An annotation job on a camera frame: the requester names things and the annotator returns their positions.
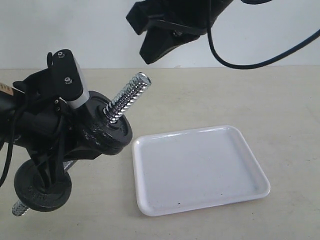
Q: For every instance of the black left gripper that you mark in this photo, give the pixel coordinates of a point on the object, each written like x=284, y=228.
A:
x=48, y=127

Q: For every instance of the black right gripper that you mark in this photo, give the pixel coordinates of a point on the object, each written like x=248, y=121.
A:
x=169, y=24

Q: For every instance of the black weight plate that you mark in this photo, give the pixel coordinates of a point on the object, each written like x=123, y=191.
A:
x=97, y=100

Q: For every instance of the black weight plate end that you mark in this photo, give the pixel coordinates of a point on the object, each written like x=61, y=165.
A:
x=32, y=191
x=99, y=134

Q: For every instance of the chrome dumbbell bar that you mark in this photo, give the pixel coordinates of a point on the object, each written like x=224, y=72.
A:
x=119, y=105

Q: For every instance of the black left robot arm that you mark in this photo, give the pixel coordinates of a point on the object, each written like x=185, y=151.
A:
x=7, y=105

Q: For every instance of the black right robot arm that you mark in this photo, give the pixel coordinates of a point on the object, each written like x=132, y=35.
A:
x=225, y=5

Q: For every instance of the white plastic tray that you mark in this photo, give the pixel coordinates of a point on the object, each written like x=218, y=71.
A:
x=195, y=169

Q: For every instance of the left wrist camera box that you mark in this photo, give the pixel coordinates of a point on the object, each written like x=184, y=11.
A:
x=68, y=79

